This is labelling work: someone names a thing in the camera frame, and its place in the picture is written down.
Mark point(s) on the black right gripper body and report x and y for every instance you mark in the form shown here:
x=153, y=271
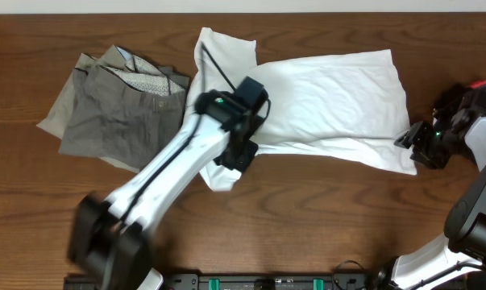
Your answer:
x=433, y=148

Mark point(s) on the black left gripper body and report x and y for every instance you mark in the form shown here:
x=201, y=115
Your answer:
x=240, y=152

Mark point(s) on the white t-shirt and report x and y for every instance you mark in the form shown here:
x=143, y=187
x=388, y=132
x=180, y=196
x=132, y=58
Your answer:
x=351, y=107

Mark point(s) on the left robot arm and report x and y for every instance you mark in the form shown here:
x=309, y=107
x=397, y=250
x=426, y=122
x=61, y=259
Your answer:
x=110, y=239

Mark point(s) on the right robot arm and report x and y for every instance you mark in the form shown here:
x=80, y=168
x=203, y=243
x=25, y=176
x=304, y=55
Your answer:
x=459, y=128

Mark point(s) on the grey folded shorts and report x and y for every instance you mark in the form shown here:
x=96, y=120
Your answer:
x=125, y=109

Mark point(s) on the beige folded garment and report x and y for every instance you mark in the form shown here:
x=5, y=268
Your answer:
x=62, y=109

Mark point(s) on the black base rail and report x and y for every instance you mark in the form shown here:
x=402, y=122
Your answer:
x=355, y=280

